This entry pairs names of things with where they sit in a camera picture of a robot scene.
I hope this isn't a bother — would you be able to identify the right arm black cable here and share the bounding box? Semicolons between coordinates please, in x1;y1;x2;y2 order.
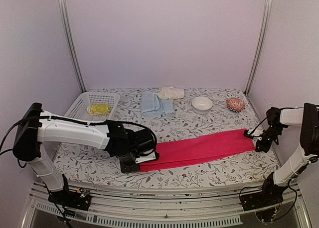
246;107;300;139

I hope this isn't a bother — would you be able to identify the pink towel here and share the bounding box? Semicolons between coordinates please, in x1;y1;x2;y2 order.
140;129;255;172

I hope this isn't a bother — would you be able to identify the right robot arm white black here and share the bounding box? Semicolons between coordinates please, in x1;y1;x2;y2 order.
239;103;319;211

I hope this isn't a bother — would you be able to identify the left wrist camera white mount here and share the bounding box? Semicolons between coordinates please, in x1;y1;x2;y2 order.
135;151;160;164

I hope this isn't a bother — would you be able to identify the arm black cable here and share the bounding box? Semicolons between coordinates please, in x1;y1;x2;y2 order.
246;107;300;139
0;114;158;156

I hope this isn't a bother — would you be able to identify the green crocodile pattern towel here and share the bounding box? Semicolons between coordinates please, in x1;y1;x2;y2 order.
87;104;112;115

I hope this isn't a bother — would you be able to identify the left aluminium frame post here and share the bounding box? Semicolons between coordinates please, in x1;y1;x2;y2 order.
58;0;86;93

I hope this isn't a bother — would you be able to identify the aluminium front rail base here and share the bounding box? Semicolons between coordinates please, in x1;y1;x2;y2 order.
22;182;313;228

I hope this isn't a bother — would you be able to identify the floral patterned table mat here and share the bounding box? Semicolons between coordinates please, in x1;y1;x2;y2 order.
54;88;279;189

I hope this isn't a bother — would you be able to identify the right aluminium frame post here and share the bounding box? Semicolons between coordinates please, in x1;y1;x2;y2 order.
245;0;273;97

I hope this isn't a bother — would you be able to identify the aluminium frame post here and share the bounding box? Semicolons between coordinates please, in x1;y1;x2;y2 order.
58;0;86;93
245;0;273;97

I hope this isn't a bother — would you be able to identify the light blue towel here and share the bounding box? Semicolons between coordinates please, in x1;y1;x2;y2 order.
141;91;174;115

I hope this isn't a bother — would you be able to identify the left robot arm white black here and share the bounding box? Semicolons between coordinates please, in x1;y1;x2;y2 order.
12;103;160;211

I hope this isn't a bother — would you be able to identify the red white patterned ball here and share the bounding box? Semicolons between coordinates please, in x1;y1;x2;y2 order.
226;97;245;113

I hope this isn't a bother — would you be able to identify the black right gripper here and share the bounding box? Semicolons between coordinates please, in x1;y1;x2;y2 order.
256;125;284;153

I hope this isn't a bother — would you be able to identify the white plastic basket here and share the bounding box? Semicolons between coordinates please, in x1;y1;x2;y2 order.
64;92;120;121

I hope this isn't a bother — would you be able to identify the cream rolled towel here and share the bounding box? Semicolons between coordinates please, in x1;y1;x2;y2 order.
156;87;184;100

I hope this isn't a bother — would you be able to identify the white ceramic bowl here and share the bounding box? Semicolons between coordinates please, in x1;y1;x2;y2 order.
191;97;213;114

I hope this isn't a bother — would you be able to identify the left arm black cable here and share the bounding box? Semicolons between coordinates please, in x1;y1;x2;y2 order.
0;114;158;156

